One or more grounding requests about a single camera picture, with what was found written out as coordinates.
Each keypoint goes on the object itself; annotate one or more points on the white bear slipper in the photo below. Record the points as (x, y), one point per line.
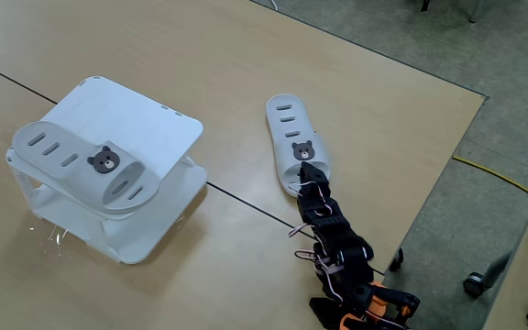
(282, 151)
(85, 181)

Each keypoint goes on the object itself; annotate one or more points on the white plastic shelf box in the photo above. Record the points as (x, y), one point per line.
(154, 128)

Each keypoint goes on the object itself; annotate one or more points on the black caster wheel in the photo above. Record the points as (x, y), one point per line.
(397, 259)
(475, 285)

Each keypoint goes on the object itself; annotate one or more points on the grey chair leg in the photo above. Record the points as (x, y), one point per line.
(498, 270)

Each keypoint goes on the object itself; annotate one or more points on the metal chair leg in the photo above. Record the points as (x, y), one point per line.
(476, 10)

